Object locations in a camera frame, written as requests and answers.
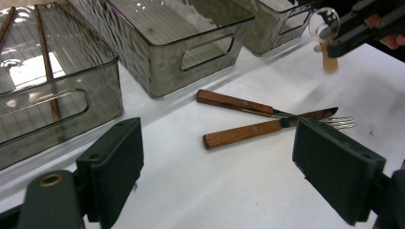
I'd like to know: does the dark wooden chopstick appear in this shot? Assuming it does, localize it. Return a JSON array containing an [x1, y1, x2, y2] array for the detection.
[[33, 4, 65, 141], [0, 6, 17, 45]]

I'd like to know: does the smoky clear plastic bin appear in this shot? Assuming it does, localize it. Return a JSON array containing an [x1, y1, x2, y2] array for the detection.
[[233, 0, 319, 56], [0, 1, 124, 171], [68, 0, 256, 99]]

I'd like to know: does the clear spoon with amber handle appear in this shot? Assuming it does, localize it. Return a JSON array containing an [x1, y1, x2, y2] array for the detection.
[[308, 7, 341, 76]]

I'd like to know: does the wooden-handled fork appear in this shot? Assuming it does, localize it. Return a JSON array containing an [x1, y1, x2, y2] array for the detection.
[[196, 89, 357, 132]]

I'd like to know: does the wooden-handled knife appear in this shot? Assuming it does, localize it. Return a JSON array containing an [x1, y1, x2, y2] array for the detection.
[[202, 106, 339, 151]]

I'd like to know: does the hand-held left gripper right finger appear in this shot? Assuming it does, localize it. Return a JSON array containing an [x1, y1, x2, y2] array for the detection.
[[291, 117, 388, 227]]

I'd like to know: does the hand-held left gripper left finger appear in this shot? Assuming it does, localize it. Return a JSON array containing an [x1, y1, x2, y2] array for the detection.
[[75, 116, 145, 229]]

